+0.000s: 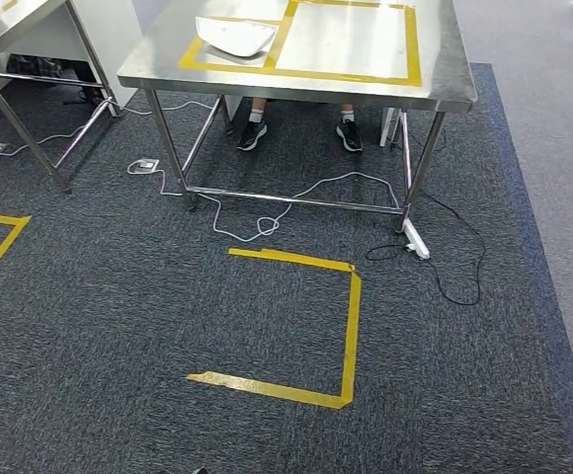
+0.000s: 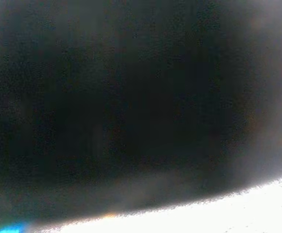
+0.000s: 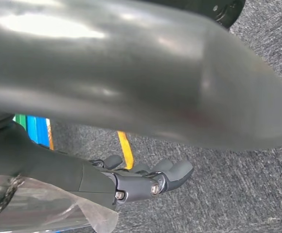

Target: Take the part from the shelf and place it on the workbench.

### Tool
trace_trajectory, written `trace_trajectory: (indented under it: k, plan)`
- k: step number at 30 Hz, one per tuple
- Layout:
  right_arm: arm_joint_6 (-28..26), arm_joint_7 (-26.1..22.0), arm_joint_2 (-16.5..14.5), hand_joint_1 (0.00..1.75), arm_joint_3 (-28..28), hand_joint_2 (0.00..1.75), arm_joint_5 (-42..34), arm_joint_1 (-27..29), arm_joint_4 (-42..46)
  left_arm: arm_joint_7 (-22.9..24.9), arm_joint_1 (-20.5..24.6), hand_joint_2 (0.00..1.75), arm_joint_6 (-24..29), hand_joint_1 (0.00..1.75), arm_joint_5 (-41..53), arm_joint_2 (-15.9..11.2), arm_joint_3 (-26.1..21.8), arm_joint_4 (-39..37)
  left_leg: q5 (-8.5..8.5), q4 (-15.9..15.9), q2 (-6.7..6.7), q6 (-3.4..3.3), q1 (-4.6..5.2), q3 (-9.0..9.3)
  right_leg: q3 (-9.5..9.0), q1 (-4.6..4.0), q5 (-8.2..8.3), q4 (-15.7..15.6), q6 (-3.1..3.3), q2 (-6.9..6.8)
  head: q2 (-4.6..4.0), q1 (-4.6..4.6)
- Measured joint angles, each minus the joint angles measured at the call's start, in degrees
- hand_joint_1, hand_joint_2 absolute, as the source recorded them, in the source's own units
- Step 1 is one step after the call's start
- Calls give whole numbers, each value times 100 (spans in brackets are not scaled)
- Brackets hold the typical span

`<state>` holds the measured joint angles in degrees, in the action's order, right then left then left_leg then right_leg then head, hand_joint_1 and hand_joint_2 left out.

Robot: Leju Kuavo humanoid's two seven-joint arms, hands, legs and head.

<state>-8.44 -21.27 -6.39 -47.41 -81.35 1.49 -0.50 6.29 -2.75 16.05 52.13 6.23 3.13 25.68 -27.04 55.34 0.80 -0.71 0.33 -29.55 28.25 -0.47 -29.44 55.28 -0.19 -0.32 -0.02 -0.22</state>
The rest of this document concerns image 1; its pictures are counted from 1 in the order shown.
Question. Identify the white plastic shell part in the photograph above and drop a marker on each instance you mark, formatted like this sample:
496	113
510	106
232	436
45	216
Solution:
237	36

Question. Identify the stainless steel workbench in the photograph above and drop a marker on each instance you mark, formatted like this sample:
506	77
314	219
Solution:
440	65

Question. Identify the person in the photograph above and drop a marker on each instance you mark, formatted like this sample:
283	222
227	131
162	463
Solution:
252	134

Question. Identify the yellow tape square outline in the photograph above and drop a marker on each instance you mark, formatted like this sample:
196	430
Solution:
351	327

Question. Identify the white power strip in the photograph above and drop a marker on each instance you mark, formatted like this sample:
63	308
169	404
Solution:
417	242

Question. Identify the white cabinet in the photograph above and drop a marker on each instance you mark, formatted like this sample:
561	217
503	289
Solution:
113	39

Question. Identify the steel frame side table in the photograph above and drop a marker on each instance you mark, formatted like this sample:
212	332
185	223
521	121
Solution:
20	16

